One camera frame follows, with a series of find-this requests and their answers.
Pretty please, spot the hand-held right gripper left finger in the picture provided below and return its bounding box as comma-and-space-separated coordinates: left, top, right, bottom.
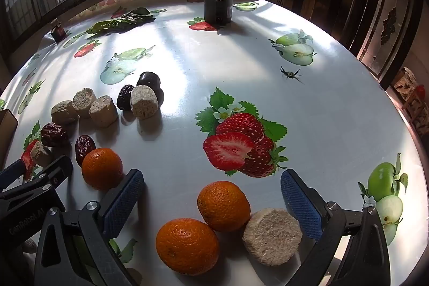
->
34, 169, 145, 286

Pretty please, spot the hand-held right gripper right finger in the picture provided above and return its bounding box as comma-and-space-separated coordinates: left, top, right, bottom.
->
280, 169, 391, 286

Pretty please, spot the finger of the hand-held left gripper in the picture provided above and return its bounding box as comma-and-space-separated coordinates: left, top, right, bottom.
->
0, 159, 27, 188
0, 155, 73, 202

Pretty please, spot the dried red date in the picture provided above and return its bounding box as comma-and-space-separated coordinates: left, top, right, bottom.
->
116, 84, 135, 111
75, 135, 97, 167
40, 122, 70, 147

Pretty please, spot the orange mandarin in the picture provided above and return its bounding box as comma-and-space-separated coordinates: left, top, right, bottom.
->
197, 181, 251, 233
156, 218, 221, 276
81, 147, 124, 192

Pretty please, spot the large beige cylindrical chunk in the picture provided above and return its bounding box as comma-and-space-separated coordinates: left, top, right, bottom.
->
242, 208, 303, 267

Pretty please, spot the brown cardboard box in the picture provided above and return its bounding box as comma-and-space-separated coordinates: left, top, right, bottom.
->
0, 109, 19, 169

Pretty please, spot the small brown jar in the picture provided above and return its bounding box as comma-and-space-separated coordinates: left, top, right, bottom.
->
50, 19, 66, 40

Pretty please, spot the green leafy vegetable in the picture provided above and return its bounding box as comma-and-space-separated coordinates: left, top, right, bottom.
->
86, 7, 156, 35

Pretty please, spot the wooden glass panel door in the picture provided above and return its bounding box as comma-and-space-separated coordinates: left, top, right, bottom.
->
349, 0, 424, 89

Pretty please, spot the black cylindrical motor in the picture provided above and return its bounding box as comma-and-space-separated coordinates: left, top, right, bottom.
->
203, 0, 234, 23

